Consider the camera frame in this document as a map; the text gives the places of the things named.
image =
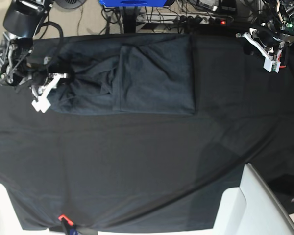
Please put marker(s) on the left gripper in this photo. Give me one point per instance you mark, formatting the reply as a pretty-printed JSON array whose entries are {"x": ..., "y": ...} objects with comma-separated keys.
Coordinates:
[{"x": 269, "y": 41}]

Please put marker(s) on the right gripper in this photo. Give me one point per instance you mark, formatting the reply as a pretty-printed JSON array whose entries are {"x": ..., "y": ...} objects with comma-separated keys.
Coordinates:
[{"x": 38, "y": 79}]

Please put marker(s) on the dark grey long-sleeve T-shirt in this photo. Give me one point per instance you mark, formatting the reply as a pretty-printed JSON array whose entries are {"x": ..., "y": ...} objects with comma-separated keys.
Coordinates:
[{"x": 141, "y": 74}]

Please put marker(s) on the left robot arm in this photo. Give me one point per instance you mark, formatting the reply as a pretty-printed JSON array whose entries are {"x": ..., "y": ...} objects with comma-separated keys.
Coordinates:
[{"x": 280, "y": 13}]

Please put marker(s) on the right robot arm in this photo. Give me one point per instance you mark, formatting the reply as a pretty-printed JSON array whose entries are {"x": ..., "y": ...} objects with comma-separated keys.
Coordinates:
[{"x": 22, "y": 22}]

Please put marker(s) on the orange black clamp right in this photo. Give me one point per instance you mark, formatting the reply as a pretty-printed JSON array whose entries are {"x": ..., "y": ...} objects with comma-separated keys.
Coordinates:
[{"x": 284, "y": 58}]

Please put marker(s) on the white power strip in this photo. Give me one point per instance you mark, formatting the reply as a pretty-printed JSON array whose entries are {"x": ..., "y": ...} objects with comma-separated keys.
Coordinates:
[{"x": 199, "y": 19}]

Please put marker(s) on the black table cloth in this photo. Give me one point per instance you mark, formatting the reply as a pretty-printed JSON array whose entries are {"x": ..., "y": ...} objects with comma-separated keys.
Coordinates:
[{"x": 146, "y": 172}]

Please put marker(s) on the orange blue clamp bottom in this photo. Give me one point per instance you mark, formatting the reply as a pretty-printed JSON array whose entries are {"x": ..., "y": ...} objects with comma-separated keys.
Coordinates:
[{"x": 69, "y": 228}]

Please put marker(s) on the black stand post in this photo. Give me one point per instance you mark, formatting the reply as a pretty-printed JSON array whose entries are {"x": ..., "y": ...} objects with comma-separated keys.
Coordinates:
[{"x": 129, "y": 16}]

